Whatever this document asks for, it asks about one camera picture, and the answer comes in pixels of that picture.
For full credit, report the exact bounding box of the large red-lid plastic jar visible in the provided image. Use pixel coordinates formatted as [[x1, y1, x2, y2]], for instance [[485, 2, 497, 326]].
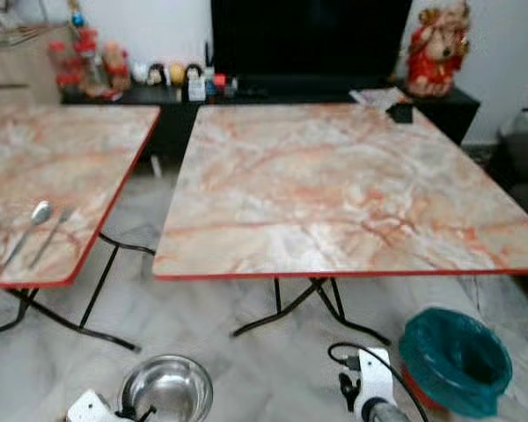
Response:
[[75, 28, 106, 93]]

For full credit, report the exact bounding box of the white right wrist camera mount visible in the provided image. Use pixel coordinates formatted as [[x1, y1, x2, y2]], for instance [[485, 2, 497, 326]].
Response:
[[358, 347, 395, 418]]

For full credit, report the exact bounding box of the bin with green bag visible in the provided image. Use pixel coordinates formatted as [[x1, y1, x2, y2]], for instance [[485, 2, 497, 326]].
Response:
[[399, 307, 514, 418]]

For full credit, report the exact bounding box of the red and gold figurine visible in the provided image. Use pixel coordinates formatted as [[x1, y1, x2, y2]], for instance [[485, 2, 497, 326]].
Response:
[[405, 0, 472, 98]]

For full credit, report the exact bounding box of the marble-top folding table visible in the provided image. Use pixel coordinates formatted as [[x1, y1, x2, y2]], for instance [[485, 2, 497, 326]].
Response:
[[0, 104, 161, 353], [152, 103, 528, 346]]

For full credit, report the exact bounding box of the tall red-lid plastic jar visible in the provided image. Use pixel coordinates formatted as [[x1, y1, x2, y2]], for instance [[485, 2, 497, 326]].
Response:
[[48, 40, 80, 93]]

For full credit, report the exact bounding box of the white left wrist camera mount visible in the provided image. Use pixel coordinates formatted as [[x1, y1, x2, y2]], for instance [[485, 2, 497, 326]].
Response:
[[66, 389, 124, 422]]

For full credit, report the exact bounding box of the dark sofa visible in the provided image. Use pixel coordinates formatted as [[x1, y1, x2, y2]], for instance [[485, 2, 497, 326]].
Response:
[[497, 110, 528, 221]]

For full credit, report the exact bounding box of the metal fork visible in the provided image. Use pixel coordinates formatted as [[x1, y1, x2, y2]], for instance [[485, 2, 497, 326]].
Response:
[[28, 207, 74, 269]]

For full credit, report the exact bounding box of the stainless steel bowl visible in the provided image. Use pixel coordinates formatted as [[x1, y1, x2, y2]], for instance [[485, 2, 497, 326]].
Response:
[[119, 354, 214, 422]]

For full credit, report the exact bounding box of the metal spoon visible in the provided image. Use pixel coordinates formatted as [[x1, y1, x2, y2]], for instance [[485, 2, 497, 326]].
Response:
[[0, 200, 52, 273]]

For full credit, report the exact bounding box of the yellow plush toy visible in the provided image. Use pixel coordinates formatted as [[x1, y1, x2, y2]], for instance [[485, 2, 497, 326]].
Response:
[[167, 62, 187, 86]]

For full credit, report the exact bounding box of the orange-lid plastic jar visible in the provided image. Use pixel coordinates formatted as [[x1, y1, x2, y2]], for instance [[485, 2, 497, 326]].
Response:
[[104, 42, 131, 91]]

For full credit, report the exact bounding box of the light wooden cabinet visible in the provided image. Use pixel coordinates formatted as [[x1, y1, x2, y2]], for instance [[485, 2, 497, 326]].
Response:
[[0, 31, 71, 106]]

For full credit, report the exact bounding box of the blue ball ornament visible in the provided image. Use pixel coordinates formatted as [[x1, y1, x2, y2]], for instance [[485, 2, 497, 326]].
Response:
[[69, 0, 87, 32]]

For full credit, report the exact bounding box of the small black box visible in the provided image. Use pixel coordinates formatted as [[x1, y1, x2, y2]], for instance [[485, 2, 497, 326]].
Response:
[[387, 103, 414, 124]]

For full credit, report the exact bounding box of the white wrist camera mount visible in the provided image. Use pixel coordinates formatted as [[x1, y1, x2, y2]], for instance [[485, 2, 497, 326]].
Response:
[[66, 389, 124, 422], [358, 347, 395, 418]]

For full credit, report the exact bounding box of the printed paper sheet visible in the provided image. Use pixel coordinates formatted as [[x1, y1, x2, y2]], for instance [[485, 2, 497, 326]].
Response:
[[349, 88, 406, 108]]

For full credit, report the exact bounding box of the black flat-screen television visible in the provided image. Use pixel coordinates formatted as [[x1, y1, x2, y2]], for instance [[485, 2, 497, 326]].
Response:
[[209, 0, 414, 84]]

